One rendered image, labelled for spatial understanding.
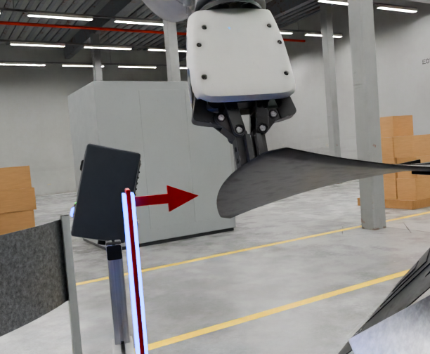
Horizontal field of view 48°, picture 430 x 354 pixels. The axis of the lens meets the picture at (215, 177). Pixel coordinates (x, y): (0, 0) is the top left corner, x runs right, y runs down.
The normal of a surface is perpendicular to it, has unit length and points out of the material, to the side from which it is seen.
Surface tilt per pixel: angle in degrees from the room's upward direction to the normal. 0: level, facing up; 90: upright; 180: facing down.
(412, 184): 90
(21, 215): 90
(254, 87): 74
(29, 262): 90
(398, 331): 55
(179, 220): 90
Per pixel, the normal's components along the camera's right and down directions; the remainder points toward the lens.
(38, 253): 0.96, -0.06
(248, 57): 0.19, -0.26
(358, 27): -0.86, 0.10
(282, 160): 0.00, 0.97
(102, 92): 0.50, 0.00
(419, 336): -0.58, -0.49
